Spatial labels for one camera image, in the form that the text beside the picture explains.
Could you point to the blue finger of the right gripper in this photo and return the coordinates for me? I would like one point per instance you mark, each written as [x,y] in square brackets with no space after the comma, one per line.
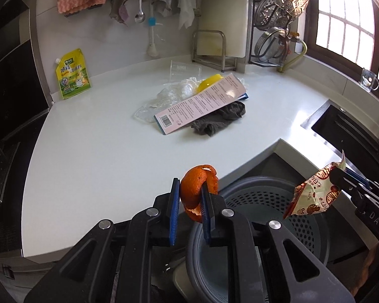
[358,177]
[344,181]

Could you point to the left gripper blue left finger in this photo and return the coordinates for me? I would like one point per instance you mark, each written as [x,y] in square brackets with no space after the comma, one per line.
[173,210]

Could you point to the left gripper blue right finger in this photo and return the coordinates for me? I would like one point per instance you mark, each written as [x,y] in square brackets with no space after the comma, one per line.
[206,211]

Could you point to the orange peel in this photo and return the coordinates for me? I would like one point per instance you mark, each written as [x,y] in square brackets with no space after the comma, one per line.
[190,189]

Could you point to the red snack wrapper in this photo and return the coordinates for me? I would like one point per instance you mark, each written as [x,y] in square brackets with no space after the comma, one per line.
[317,193]

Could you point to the dark grey rag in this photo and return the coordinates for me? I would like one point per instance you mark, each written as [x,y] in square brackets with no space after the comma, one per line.
[218,120]

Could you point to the clear plastic bag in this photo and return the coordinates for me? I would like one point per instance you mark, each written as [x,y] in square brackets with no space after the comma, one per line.
[171,94]

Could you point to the pink blister pack card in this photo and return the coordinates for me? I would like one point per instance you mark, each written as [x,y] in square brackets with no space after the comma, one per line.
[221,93]

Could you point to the yellow plastic lid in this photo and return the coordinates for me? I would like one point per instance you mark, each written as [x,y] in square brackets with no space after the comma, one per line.
[209,82]

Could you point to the clear plastic cup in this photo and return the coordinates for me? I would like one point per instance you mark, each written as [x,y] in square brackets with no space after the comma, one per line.
[180,71]

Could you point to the black kitchen sink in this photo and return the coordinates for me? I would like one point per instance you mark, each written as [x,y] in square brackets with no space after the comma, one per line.
[347,136]

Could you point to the person's right hand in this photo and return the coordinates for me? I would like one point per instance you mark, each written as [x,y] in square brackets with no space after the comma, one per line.
[362,277]

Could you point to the glass mug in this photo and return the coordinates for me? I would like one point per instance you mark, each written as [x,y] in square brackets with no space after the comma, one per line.
[369,80]

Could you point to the steel cutting board rack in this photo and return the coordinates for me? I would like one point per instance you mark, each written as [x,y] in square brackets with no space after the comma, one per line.
[209,49]

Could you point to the glass pot lid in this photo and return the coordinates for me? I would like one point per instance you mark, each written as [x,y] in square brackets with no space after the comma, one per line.
[271,45]

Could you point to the yellow seasoning pouch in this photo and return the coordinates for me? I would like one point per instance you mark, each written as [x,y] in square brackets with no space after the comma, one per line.
[72,74]

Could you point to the perforated steel steamer plate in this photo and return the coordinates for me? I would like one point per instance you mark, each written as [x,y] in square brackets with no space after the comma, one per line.
[278,13]

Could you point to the steel ladle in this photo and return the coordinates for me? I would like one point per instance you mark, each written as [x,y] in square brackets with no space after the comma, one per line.
[140,15]

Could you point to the white hanging cloth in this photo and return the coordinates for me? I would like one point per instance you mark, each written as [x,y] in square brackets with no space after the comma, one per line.
[186,15]

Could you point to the white cutting board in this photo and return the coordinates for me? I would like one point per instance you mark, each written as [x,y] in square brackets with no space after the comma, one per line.
[230,17]

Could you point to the grey hanging cloth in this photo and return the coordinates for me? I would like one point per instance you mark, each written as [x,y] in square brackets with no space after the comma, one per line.
[164,7]

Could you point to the purple grey cloth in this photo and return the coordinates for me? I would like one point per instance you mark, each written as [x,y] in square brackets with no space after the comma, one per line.
[119,11]

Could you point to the blue handled bottle brush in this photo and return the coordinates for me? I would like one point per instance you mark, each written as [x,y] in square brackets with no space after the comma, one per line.
[152,49]

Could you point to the window frame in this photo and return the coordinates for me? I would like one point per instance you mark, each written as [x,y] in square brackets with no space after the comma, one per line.
[344,34]

